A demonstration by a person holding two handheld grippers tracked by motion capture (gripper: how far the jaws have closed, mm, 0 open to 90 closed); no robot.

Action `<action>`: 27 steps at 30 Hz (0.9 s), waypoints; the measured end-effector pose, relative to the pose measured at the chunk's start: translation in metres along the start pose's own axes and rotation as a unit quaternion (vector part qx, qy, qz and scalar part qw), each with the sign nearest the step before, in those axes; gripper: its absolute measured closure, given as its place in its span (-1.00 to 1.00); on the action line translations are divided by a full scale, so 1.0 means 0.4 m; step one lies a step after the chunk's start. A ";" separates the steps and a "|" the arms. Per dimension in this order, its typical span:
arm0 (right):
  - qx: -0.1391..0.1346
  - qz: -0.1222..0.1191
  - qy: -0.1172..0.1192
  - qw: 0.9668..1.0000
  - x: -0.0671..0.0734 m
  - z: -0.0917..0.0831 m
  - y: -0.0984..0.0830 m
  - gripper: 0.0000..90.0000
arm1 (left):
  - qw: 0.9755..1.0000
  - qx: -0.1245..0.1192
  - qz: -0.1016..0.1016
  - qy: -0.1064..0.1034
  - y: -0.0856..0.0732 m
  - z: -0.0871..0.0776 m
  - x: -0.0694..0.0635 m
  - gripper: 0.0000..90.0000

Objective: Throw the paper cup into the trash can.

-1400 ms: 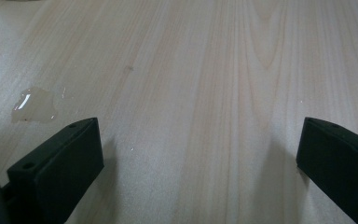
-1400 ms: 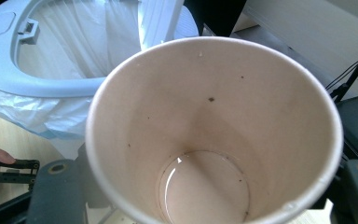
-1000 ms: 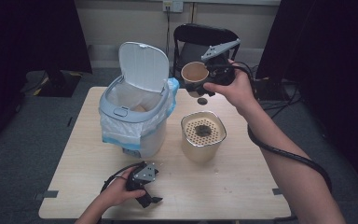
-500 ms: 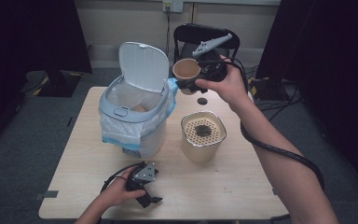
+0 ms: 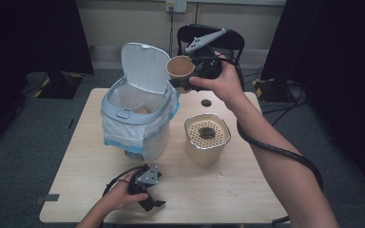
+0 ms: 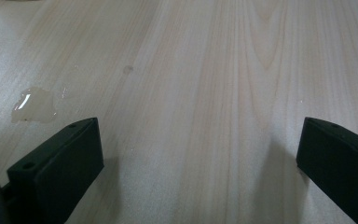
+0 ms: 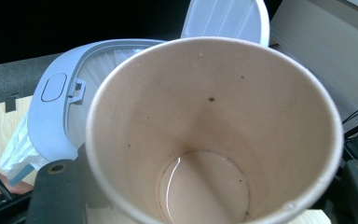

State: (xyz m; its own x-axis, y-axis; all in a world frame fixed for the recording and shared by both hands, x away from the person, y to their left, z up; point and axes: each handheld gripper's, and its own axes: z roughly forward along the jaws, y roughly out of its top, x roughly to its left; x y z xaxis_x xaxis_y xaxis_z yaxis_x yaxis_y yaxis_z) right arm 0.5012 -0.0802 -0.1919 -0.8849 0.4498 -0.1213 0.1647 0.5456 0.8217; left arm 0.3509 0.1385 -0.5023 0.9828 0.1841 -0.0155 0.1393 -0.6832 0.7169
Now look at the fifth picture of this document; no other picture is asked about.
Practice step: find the black curtain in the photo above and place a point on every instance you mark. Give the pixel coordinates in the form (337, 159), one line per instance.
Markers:
(28, 38)
(339, 63)

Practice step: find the person's left hand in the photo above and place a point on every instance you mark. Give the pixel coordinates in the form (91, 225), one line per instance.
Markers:
(117, 196)

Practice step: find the white blue plastic bin liner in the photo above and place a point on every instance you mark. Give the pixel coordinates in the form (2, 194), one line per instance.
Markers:
(123, 133)

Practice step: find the person's right hand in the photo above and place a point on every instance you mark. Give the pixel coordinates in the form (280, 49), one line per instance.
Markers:
(228, 82)

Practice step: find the black stand base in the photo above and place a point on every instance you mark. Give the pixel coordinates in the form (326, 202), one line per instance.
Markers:
(272, 90)
(60, 87)

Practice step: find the white wall socket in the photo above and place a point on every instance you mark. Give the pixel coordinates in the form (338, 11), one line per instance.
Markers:
(176, 5)

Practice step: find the black folding chair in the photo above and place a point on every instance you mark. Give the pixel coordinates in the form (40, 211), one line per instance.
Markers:
(233, 39)

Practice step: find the brown paper cup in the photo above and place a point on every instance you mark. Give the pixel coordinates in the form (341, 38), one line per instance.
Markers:
(180, 66)

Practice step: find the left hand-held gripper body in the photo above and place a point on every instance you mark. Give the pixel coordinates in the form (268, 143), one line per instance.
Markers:
(149, 177)

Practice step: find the dark tea residue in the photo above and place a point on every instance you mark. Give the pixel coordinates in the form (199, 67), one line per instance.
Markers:
(207, 133)

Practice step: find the beige strainer bucket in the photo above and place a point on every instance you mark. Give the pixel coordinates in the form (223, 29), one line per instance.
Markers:
(204, 155)

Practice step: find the grey tape strip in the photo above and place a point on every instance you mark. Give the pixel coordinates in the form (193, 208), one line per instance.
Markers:
(48, 198)

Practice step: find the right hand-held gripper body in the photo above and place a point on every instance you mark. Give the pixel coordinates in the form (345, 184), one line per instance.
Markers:
(202, 39)

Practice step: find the white trash bin grey lid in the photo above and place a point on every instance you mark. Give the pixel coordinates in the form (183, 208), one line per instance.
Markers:
(142, 66)

